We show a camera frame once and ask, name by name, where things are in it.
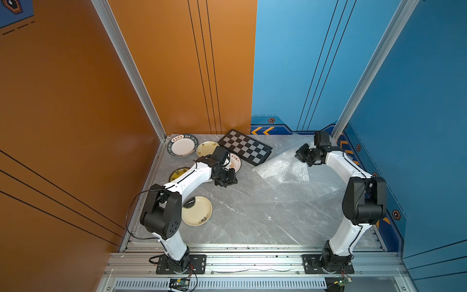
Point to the cream yellow dinner plate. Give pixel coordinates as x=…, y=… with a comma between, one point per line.
x=206, y=148

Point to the left circuit board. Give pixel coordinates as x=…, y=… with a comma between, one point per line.
x=179, y=284

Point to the right circuit board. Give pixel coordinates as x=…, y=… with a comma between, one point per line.
x=337, y=284

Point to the yellow black patterned plate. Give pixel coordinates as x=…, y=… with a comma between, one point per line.
x=177, y=173

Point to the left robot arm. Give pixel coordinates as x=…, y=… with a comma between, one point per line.
x=162, y=211

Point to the black white checkerboard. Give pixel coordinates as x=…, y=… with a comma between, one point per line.
x=246, y=148

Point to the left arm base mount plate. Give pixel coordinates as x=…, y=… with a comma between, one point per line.
x=192, y=262

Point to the circuit board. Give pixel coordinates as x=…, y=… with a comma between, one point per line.
x=337, y=284
x=179, y=284

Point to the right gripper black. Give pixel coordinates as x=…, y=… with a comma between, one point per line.
x=300, y=154

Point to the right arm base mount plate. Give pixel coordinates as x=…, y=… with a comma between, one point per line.
x=317, y=264

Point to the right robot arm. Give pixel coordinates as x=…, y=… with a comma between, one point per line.
x=363, y=205

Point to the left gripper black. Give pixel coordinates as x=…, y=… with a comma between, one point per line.
x=231, y=180

